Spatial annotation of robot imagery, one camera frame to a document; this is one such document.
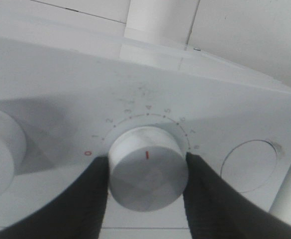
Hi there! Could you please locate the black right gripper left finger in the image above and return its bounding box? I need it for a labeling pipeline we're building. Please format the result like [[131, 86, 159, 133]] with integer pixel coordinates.
[[0, 156, 109, 239]]

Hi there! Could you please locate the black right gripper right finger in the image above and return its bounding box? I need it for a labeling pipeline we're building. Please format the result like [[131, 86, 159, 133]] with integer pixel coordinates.
[[184, 152, 291, 239]]

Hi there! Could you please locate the round white door button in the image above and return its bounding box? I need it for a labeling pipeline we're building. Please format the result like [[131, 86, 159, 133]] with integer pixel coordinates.
[[220, 140, 277, 193]]

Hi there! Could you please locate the white microwave knob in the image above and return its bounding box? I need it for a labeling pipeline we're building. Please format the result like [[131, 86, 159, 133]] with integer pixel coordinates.
[[0, 111, 26, 195], [108, 126, 189, 212]]

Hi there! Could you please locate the white microwave oven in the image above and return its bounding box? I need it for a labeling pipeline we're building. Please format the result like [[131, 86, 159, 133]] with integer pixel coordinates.
[[0, 21, 291, 239]]

